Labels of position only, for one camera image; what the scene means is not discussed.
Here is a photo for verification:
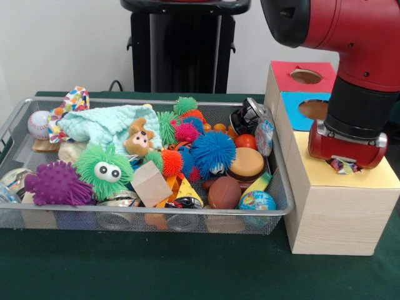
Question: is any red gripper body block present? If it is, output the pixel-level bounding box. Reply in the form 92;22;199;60
307;120;388;169

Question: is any colourful spotted cloth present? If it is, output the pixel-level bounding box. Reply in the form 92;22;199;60
47;86;91;144
326;157;363;175

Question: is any clear plastic bottle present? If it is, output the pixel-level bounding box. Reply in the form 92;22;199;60
254;114;276;157

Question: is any doll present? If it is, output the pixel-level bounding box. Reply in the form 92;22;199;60
124;117;156;157

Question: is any mint green knitted cloth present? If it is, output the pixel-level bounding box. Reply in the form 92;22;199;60
57;104;163;154

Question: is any wooden box with three holes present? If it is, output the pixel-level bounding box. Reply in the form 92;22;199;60
263;61;400;256

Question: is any shallow clear mesh bin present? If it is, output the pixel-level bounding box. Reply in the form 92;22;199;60
0;96;294;235

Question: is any toy hamburger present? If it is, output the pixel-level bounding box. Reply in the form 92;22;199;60
225;146;266;184

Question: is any small orange ball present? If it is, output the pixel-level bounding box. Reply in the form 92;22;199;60
234;133;258;151

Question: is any small globe ball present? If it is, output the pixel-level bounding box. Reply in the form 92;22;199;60
237;190;278;211

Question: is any black and red soda can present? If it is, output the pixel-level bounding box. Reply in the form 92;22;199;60
229;96;268;135

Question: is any small brown football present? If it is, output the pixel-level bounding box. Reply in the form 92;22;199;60
207;176;242;209

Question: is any blue spiky rubber ball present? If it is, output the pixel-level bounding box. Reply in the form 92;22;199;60
190;131;238;181

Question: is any plain wooden block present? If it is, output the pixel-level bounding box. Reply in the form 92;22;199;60
130;161;174;208

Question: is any green spiky toy with eyes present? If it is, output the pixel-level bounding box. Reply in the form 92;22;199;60
74;144;134;201

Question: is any purple spiky rubber toy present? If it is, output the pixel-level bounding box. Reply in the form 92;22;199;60
24;161;94;207

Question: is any white baseball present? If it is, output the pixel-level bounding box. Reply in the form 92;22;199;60
27;111;51;140

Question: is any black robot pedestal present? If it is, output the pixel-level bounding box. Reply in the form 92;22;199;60
120;0;253;94

